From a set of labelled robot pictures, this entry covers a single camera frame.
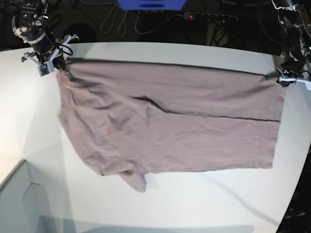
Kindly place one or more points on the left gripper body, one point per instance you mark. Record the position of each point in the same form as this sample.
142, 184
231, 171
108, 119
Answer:
289, 76

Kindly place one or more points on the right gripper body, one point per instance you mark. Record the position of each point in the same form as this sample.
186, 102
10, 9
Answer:
45, 52

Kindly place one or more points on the mauve t-shirt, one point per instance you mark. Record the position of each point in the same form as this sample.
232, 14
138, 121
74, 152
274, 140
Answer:
131, 119

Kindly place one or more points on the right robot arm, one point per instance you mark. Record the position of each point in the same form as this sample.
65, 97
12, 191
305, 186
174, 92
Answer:
30, 25

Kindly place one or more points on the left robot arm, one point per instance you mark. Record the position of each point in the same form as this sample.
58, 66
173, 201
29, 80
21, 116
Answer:
295, 19

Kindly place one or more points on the blue plastic box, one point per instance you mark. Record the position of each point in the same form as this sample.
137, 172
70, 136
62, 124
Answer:
137, 5

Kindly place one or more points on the white power strip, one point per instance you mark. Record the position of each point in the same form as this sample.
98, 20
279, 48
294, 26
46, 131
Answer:
210, 18

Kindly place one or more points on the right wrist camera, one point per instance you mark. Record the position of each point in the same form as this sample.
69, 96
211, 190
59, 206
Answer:
45, 69

